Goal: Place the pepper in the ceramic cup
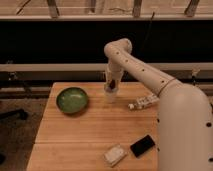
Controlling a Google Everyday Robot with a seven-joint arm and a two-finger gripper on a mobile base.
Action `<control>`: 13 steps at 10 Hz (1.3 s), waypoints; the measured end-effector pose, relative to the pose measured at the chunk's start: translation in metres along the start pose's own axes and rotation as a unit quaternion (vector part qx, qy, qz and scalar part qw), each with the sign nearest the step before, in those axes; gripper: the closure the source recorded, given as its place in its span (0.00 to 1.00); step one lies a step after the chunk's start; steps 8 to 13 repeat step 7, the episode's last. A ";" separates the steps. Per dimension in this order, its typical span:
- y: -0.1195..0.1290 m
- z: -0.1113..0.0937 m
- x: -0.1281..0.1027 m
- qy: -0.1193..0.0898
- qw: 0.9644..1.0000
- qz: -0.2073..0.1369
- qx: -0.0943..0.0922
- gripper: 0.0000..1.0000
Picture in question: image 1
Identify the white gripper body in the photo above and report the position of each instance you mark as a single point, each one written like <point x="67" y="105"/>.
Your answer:
<point x="113" y="74"/>

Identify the dark red pepper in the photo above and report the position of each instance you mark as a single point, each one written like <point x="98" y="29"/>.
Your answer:
<point x="112" y="84"/>

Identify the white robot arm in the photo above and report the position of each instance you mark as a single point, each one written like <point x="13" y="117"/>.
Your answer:
<point x="185" y="117"/>

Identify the white ceramic cup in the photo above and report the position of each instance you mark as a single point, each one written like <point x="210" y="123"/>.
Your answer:
<point x="110" y="96"/>

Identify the green bowl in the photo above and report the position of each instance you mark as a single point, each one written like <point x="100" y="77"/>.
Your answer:
<point x="72" y="100"/>

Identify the black smartphone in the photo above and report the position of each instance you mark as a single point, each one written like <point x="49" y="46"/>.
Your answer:
<point x="142" y="145"/>

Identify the white rectangular sponge block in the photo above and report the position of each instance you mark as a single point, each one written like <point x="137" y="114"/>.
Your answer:
<point x="114" y="155"/>

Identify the black chair base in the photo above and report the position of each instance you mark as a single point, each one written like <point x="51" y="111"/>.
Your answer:
<point x="20" y="112"/>

